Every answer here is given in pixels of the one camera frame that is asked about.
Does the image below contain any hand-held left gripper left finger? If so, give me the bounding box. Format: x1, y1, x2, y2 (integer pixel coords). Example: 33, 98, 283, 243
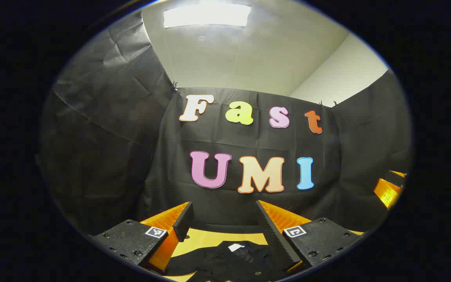
88, 202, 195, 275

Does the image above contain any black shirt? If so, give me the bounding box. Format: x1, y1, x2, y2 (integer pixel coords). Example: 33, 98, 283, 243
163, 240, 289, 282

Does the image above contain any ceiling light panel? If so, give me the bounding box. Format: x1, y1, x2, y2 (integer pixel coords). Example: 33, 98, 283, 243
164, 3, 252, 29

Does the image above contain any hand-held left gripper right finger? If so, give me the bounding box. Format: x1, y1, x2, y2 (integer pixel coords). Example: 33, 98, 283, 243
256, 200, 365, 273

